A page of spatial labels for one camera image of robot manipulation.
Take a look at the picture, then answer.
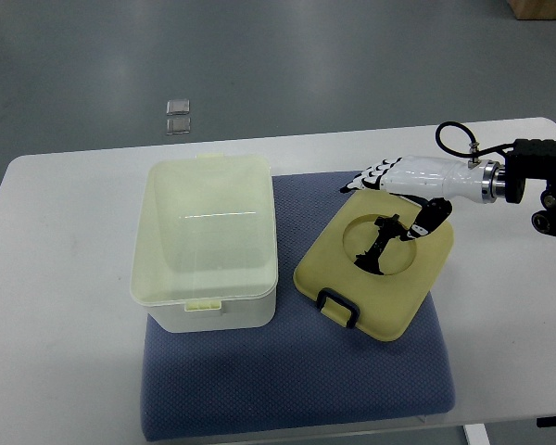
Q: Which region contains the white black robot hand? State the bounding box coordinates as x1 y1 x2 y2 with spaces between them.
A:
340 156 500 241

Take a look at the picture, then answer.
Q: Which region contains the yellow box lid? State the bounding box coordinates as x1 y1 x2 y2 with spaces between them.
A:
294 190 454 342

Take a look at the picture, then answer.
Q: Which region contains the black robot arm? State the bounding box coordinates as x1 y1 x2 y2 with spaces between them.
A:
484 139 556 237

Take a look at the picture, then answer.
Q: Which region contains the brown cardboard box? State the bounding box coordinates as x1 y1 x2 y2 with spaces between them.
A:
507 0 556 20

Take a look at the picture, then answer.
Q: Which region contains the white storage box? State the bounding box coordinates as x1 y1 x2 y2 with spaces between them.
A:
131 155 278 333

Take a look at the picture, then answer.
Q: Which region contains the blue gray cushion mat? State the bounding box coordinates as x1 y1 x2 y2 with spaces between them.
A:
141 172 455 441

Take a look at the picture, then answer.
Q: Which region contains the white table leg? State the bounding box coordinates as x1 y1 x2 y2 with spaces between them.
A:
463 424 491 445

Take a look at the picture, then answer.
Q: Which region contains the upper floor metal plate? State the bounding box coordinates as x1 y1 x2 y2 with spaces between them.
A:
166 98 190 116

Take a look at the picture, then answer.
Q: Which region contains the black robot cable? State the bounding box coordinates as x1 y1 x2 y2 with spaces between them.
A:
435 121 515 159

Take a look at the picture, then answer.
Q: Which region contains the black bracket under table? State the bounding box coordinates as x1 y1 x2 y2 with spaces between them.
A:
536 416 556 428

